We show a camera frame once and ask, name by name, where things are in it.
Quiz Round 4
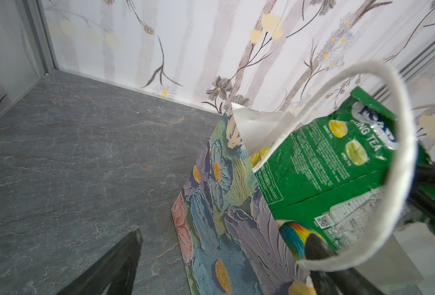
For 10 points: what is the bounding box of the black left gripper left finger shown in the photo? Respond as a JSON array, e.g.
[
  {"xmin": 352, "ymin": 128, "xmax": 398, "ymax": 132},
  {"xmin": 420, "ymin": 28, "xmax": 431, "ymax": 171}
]
[{"xmin": 58, "ymin": 229, "xmax": 143, "ymax": 295}]

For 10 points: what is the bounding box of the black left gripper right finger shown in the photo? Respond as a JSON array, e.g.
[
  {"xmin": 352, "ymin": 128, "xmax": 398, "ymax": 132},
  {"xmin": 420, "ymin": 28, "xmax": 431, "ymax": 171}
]
[{"xmin": 305, "ymin": 234, "xmax": 383, "ymax": 295}]

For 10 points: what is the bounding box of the green Fox's tea candy bag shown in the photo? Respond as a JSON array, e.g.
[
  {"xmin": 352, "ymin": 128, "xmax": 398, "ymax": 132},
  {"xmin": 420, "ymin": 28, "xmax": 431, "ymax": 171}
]
[{"xmin": 252, "ymin": 85, "xmax": 435, "ymax": 259}]

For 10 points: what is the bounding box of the floral white paper bag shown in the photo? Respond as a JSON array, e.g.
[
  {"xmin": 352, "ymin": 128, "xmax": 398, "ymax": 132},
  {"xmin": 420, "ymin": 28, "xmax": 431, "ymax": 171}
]
[{"xmin": 172, "ymin": 61, "xmax": 435, "ymax": 295}]

